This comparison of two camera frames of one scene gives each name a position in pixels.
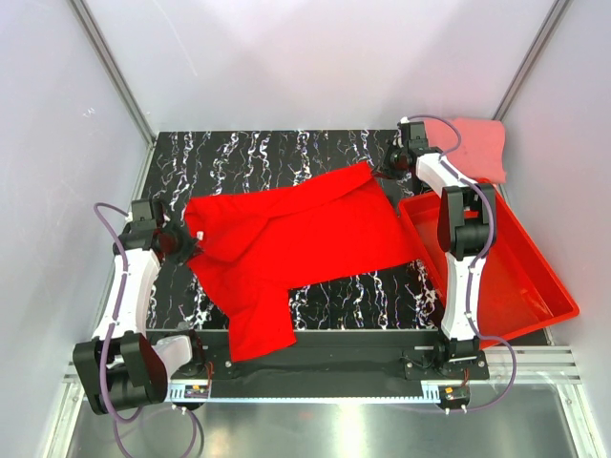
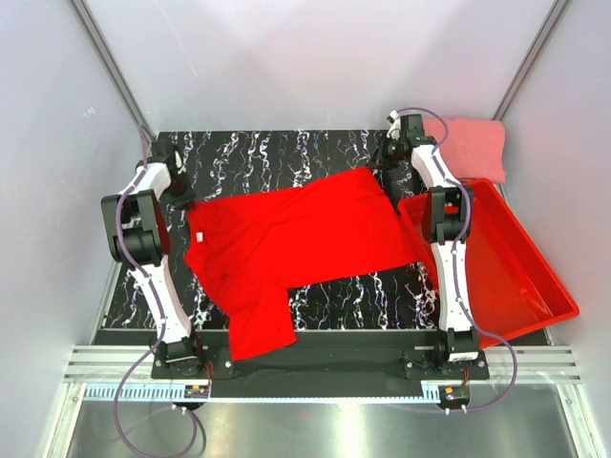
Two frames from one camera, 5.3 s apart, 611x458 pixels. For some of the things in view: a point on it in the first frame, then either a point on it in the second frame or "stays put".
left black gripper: [183, 243] -> [180, 192]
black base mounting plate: [342, 355] stays put
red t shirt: [254, 247] stays put
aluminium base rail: [535, 364] stays put
